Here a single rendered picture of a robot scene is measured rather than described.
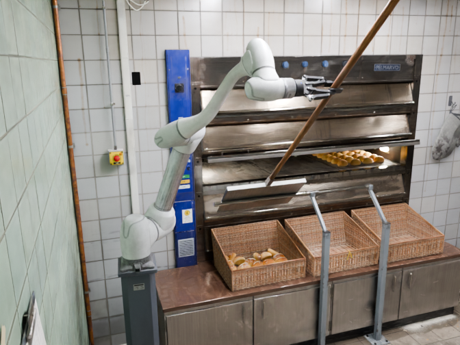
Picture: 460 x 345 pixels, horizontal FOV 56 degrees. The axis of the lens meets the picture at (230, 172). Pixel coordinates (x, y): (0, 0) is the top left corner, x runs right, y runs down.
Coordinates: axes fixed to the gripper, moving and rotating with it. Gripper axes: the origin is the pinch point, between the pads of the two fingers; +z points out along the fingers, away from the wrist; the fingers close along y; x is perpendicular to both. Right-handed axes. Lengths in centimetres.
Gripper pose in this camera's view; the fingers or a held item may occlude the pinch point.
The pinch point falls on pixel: (333, 87)
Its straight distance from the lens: 201.4
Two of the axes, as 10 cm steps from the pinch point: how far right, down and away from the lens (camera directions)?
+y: 2.0, 8.9, -4.1
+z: 9.5, -0.8, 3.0
